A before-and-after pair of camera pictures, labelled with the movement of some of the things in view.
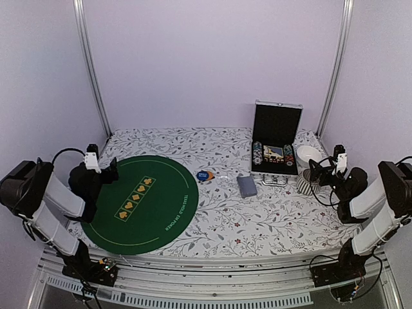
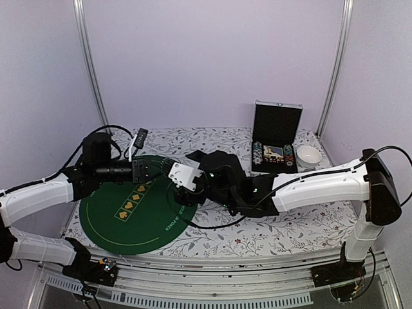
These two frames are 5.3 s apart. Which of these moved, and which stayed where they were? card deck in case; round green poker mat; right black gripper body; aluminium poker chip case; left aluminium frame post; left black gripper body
Moved: left black gripper body; right black gripper body
Stayed: round green poker mat; aluminium poker chip case; card deck in case; left aluminium frame post
